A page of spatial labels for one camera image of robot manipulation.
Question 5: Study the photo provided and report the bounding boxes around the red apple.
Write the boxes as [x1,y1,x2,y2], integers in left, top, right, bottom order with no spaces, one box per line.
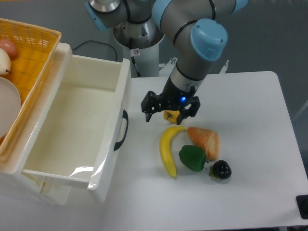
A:
[0,38,19,59]

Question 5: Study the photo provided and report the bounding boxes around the yellow woven basket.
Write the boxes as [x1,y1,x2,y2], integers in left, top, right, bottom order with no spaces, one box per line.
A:
[0,18,62,163]

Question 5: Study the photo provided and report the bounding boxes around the white pear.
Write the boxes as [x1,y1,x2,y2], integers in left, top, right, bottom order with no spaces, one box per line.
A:
[0,49,11,75]

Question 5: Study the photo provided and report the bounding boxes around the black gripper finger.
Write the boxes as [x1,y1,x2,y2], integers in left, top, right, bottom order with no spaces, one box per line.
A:
[176,96,200,125]
[141,91,162,122]

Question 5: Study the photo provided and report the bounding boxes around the white drawer cabinet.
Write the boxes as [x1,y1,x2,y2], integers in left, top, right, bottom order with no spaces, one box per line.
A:
[0,43,72,205]

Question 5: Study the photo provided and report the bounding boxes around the white table leg bracket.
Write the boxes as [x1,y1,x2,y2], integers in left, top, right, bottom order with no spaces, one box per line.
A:
[219,60,229,74]

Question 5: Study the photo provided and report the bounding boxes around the white plate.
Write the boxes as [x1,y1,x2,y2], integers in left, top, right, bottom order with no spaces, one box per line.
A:
[0,77,21,137]

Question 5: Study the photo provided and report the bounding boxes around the black floor cable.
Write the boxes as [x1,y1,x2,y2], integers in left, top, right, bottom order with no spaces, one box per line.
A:
[71,40,118,62]

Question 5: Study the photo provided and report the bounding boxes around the black table corner device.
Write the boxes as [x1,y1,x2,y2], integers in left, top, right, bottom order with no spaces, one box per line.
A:
[296,194,308,219]

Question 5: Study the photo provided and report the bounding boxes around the dark purple eggplant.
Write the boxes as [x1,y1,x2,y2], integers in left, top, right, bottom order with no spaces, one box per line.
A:
[209,160,232,180]

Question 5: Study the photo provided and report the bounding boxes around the croissant bread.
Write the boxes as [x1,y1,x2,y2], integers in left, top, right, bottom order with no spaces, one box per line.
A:
[187,127,220,161]

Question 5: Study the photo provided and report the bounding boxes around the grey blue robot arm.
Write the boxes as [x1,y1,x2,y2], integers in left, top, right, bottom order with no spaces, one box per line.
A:
[85,0,247,124]

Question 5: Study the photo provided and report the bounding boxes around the green bell pepper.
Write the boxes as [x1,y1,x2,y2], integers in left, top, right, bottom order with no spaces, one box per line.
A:
[179,145,209,172]

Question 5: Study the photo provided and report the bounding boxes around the yellow bell pepper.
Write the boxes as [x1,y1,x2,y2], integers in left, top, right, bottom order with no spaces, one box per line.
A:
[163,110,180,124]

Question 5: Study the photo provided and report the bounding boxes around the yellow banana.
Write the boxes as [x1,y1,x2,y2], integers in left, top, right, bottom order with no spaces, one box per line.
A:
[159,126,186,178]

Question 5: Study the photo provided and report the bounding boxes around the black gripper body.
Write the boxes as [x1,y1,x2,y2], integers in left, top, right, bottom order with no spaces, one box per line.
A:
[160,77,196,111]

